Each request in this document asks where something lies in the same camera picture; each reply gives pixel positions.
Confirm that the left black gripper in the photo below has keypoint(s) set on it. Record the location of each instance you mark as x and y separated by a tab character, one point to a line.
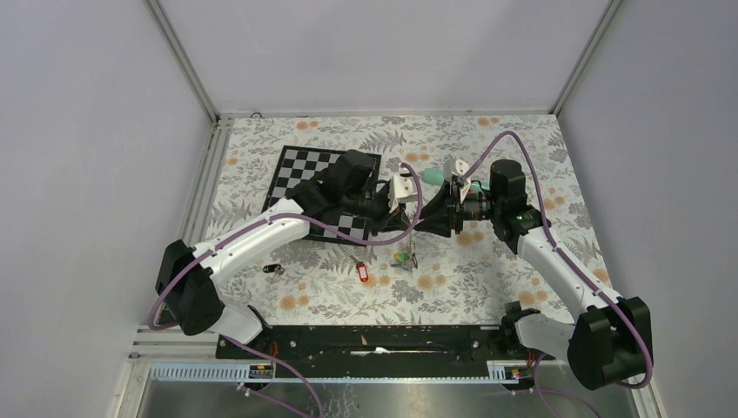
395	222

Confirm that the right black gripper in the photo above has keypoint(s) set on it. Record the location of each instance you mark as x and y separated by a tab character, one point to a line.
439	212

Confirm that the keyring with coloured key tags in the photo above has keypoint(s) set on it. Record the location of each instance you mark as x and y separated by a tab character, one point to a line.
405	257

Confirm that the key with red tag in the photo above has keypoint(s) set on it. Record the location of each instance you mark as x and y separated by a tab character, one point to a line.
361	269

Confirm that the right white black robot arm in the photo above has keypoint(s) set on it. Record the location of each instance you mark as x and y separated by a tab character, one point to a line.
610	340

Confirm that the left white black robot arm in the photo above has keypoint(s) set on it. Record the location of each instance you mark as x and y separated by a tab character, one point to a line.
189	277

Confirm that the mint green flashlight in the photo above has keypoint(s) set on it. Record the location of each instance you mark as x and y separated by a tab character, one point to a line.
433	176

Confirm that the floral patterned table mat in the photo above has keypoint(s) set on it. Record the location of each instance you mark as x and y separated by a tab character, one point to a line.
465	279

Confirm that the key with black tag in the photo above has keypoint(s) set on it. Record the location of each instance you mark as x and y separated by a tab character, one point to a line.
274	269

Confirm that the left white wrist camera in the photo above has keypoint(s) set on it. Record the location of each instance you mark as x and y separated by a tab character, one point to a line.
402	190

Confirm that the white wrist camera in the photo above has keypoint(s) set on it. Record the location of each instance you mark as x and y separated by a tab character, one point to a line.
455	171
402	190

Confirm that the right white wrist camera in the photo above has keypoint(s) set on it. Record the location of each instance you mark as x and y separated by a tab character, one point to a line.
455	171

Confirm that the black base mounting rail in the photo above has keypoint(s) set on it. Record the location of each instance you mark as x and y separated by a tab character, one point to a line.
391	353

